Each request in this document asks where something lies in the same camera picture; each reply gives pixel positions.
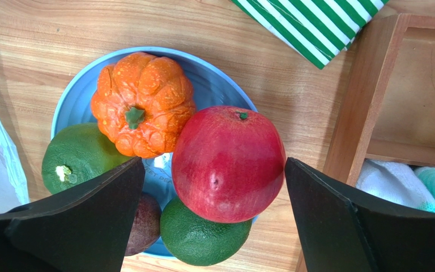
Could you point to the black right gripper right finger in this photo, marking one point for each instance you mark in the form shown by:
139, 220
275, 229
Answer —
342, 228

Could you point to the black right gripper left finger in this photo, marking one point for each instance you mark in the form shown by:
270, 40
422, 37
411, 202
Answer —
84, 228

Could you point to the dark green round fruit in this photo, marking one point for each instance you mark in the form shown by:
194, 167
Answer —
77, 154

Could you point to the red apple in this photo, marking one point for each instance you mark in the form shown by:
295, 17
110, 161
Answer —
228, 165

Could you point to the orange mini pumpkin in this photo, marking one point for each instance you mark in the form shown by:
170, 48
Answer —
142, 103

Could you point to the dark purple passion fruit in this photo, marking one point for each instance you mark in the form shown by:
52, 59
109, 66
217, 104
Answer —
146, 225

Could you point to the teal white socks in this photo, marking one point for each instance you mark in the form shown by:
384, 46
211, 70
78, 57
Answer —
399, 183

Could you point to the green avocado fruit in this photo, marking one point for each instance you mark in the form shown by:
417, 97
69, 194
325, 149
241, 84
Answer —
197, 241

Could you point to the wooden compartment tray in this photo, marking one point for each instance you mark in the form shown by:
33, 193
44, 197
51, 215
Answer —
388, 109

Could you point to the blue round plate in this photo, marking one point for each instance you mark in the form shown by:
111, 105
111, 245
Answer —
211, 87

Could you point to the green white striped cloth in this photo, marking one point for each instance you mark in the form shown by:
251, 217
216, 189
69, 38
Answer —
317, 29

